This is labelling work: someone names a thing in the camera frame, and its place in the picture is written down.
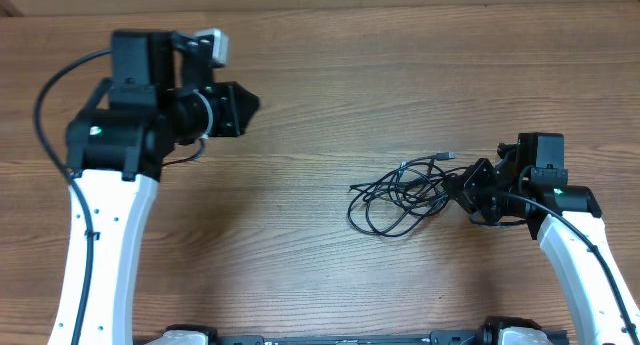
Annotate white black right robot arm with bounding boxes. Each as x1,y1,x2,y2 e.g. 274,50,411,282
443,158,639,344

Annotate black usb cable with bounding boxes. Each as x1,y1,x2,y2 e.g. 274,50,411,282
346,151,469,239

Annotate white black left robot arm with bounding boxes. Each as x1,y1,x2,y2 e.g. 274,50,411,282
48,78,260,344

